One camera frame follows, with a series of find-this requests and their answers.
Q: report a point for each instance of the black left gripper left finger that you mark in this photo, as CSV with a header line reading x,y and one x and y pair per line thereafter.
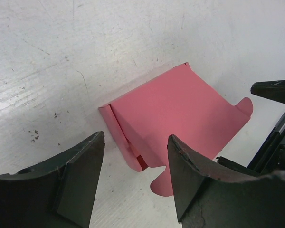
x,y
56,193

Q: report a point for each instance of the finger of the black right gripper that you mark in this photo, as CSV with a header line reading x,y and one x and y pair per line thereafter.
x,y
272,90

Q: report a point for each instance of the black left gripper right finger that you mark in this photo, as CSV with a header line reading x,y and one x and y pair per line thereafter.
x,y
209,195

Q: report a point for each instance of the pink paper box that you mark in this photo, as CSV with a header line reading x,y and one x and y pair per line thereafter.
x,y
176,102

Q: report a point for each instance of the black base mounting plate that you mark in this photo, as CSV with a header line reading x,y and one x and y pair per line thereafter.
x,y
271,155

